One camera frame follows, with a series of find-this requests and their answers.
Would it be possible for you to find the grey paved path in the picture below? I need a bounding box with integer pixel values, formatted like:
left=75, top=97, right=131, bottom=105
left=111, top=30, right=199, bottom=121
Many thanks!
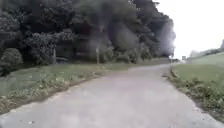
left=0, top=63, right=224, bottom=128

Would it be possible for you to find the dense wood of trees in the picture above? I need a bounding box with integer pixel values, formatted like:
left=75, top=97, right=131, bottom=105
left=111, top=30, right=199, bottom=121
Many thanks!
left=0, top=0, right=177, bottom=76

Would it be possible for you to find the grass verge beside path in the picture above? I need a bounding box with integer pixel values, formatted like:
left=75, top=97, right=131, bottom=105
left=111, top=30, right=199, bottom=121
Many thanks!
left=163, top=52, right=224, bottom=123

